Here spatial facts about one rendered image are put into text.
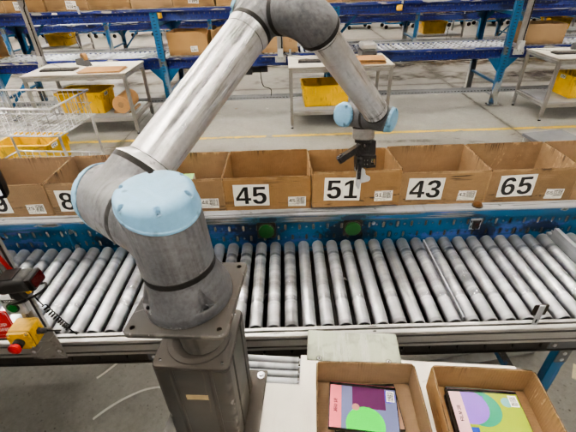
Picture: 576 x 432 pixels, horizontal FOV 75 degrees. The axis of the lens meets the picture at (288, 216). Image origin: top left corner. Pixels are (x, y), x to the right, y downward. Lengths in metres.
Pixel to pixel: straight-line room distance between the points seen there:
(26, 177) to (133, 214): 1.71
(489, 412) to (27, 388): 2.18
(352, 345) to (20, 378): 1.88
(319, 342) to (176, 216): 0.81
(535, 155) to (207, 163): 1.66
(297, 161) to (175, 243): 1.31
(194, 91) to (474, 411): 1.09
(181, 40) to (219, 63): 5.02
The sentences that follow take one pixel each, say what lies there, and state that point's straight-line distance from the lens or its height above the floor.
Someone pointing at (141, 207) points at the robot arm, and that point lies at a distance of 0.68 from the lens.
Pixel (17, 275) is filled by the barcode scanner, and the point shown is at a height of 1.09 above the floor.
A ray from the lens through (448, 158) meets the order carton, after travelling 2.10.
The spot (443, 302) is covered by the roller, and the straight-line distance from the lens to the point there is 1.56.
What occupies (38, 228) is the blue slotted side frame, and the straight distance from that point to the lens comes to 2.03.
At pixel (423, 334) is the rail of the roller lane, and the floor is 0.72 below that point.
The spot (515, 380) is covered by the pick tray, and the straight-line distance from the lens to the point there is 1.34.
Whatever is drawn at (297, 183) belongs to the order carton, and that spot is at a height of 1.01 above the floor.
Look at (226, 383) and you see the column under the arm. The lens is 0.94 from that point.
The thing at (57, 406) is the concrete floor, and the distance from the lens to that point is 2.42.
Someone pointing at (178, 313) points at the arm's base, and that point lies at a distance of 0.79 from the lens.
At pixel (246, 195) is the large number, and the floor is 0.97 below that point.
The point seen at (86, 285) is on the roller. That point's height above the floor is 0.75.
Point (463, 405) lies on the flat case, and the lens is 1.25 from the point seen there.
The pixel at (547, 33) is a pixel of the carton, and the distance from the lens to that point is 6.84.
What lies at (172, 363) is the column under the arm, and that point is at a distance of 0.94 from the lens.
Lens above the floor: 1.81
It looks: 33 degrees down
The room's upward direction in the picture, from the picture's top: 2 degrees counter-clockwise
